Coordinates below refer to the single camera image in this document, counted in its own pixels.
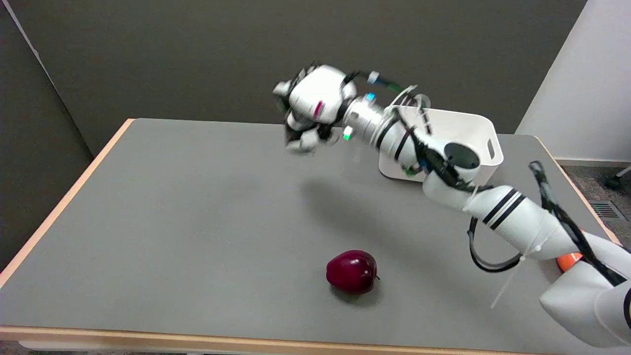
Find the floor vent grille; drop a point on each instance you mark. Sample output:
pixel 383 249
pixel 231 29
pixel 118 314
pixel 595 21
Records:
pixel 604 209

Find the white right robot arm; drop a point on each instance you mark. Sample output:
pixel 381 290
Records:
pixel 512 212

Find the orange round object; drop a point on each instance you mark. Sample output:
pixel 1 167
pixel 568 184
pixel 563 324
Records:
pixel 568 261

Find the black chair caster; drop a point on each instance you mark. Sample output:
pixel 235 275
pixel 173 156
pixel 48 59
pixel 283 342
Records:
pixel 614 182

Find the dark red apple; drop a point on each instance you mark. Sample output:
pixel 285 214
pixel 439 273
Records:
pixel 352 271

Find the white plastic box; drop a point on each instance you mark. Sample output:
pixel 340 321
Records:
pixel 468 133

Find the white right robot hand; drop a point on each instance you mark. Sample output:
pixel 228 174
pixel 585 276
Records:
pixel 317 101

